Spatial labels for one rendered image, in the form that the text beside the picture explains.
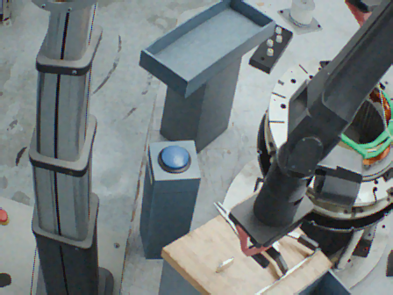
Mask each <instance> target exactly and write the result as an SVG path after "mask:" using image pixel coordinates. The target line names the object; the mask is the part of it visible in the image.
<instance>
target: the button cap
mask: <svg viewBox="0 0 393 295"><path fill-rule="evenodd" d="M161 161H162V163H163V165H164V166H165V167H167V168H169V169H172V170H179V169H184V168H185V167H186V166H187V164H188V152H187V151H186V150H185V149H184V148H182V147H178V146H170V147H167V148H165V149H164V150H163V152H162V154H161Z"/></svg>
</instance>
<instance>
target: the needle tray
mask: <svg viewBox="0 0 393 295"><path fill-rule="evenodd" d="M274 30H275V20H274V19H272V18H271V17H269V16H268V15H267V14H265V13H263V12H262V11H260V10H258V9H257V8H255V7H253V6H252V5H251V4H249V3H248V2H246V1H244V0H220V1H217V2H216V3H214V4H213V5H211V6H209V7H208V8H205V9H204V10H202V11H199V12H198V13H197V14H195V15H194V16H192V17H191V18H189V19H187V20H184V21H183V22H182V23H181V24H179V25H178V26H176V27H174V28H173V29H170V30H169V31H168V32H165V33H164V34H163V35H161V36H160V37H159V38H158V39H156V40H154V41H153V42H151V43H150V44H148V45H146V46H145V47H143V48H142V49H141V51H140V58H139V66H141V67H142V68H143V69H144V70H146V71H147V72H149V73H150V74H151V75H153V76H154V77H156V78H157V79H158V80H160V81H161V82H163V83H164V84H166V85H167V86H168V87H167V90H166V94H165V100H164V105H163V112H162V117H161V127H160V134H161V135H162V136H163V137H165V138H166V139H168V140H170V141H180V140H193V141H194V143H195V148H196V154H197V155H198V154H199V153H200V152H201V151H202V150H204V149H205V147H206V146H208V145H209V144H210V143H211V142H212V141H214V140H215V139H216V138H217V137H219V136H220V135H221V134H222V133H223V132H224V131H225V130H226V129H227V128H228V124H229V121H230V117H231V113H232V103H233V99H234V96H235V93H236V86H237V82H238V79H239V70H240V66H241V60H242V56H243V55H245V54H246V53H249V51H251V50H253V48H255V47H256V46H259V45H260V43H262V42H263V41H265V40H267V39H268V38H270V37H271V36H272V35H274Z"/></svg>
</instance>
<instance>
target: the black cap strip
mask: <svg viewBox="0 0 393 295"><path fill-rule="evenodd" d="M276 27H280V28H281V29H282V30H281V33H279V34H278V33H277V32H276ZM278 35H279V36H281V37H282V42H281V43H279V42H277V41H276V37H277V36H278ZM293 36H294V35H293V32H292V31H290V30H288V29H286V28H284V27H281V26H280V25H278V24H275V30H274V35H272V36H271V37H270V38H268V40H272V41H273V43H272V45H273V46H272V47H269V46H268V45H267V43H268V40H265V41H263V42H262V43H261V44H260V45H259V46H258V47H257V49H256V50H255V51H254V53H253V54H252V56H251V57H250V59H249V62H248V64H249V65H251V66H253V67H255V68H257V69H259V70H261V71H262V72H264V73H266V74H268V75H270V73H271V72H272V70H273V68H275V65H276V64H277V62H278V61H279V59H280V58H281V57H282V55H283V52H285V49H286V48H287V46H288V45H289V43H290V41H291V40H292V38H293ZM268 49H272V50H273V56H269V55H268Z"/></svg>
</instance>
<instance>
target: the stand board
mask: <svg viewBox="0 0 393 295"><path fill-rule="evenodd" d="M278 242H279V243H280V244H281V245H280V246H278V244H277V243H276V244H277V246H278V247H277V248H278V250H279V251H280V252H281V255H282V256H283V259H284V261H285V262H286V264H287V265H288V268H289V270H291V269H292V268H294V267H296V265H297V264H299V263H300V262H301V261H303V260H304V259H305V258H307V257H308V256H309V255H310V254H311V253H313V252H314V251H311V250H310V249H308V248H307V247H305V246H304V245H301V244H300V243H298V242H297V240H296V239H292V238H289V236H284V237H283V238H281V239H280V240H278ZM261 253H262V254H263V255H264V256H266V258H267V259H268V260H269V261H270V263H269V266H268V267H267V268H266V269H263V268H262V267H261V266H260V265H259V264H258V263H257V262H256V261H255V260H254V259H253V258H252V257H251V256H249V257H247V256H245V255H244V254H243V253H242V252H241V246H240V243H239V238H238V237H237V235H236V234H235V232H234V231H233V230H232V228H231V227H230V225H229V223H227V222H225V219H223V217H222V215H221V214H219V215H218V216H217V217H215V218H214V219H211V220H210V221H208V222H207V223H205V224H203V225H201V226H200V227H199V228H197V229H196V230H192V232H190V233H189V234H185V235H184V236H183V237H182V238H179V239H178V240H176V241H174V242H172V243H171V244H168V245H167V246H166V247H163V249H162V252H161V256H162V257H163V258H164V259H165V260H167V261H168V263H169V264H170V265H171V266H173V267H174V268H175V269H176V271H178V272H179V273H180V274H181V275H182V276H183V277H184V278H185V279H186V280H187V281H189V283H190V284H192V285H193V286H194V288H196V289H197V290H198V291H199V292H200V293H202V294H203V295H254V294H256V293H257V292H259V291H261V290H262V289H264V288H265V287H267V286H268V285H270V284H272V283H273V282H274V281H275V280H277V279H278V278H279V277H282V276H283V274H282V273H281V271H280V269H279V268H278V266H277V265H276V262H275V261H274V260H273V259H272V258H271V257H269V255H268V253H266V252H265V251H263V252H261ZM231 257H234V258H235V259H234V262H233V264H231V265H230V266H229V267H228V268H225V269H223V270H222V271H220V272H219V273H217V272H216V270H217V267H218V265H219V264H221V263H223V262H225V260H228V259H230V258H231ZM331 266H332V263H331V262H330V261H329V260H328V259H327V257H325V255H323V253H322V252H321V251H320V252H319V254H317V255H316V256H314V257H313V258H312V259H311V260H310V261H309V262H307V263H306V264H305V265H304V266H302V267H300V269H299V270H297V271H295V272H294V273H292V274H291V275H290V276H288V277H287V278H286V279H284V280H283V281H281V283H279V284H277V285H276V286H274V287H273V288H272V289H270V290H268V291H267V292H265V293H263V294H262V295H294V294H295V293H297V292H298V291H300V290H301V289H303V288H304V287H305V286H306V285H307V284H308V283H310V282H311V281H313V280H314V278H317V277H318V276H319V275H320V274H322V273H323V272H324V271H325V270H327V269H328V268H329V269H330V268H331ZM289 270H288V271H289Z"/></svg>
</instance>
